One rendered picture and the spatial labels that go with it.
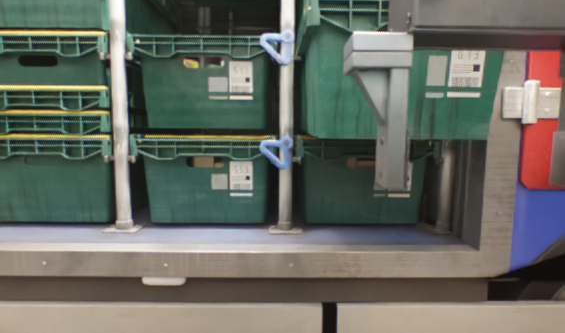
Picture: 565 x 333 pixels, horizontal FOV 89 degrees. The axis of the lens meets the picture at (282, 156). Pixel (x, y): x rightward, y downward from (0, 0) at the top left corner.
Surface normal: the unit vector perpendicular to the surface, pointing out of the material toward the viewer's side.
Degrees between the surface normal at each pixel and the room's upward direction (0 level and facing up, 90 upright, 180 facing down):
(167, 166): 94
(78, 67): 94
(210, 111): 98
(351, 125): 93
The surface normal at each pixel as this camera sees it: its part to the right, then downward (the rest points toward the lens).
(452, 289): 0.01, 0.08
